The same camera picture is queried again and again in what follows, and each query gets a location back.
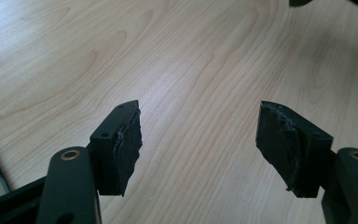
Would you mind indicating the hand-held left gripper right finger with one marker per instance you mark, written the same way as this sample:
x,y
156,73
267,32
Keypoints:
x,y
286,149

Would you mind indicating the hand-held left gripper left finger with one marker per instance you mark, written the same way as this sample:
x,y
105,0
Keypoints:
x,y
112,155

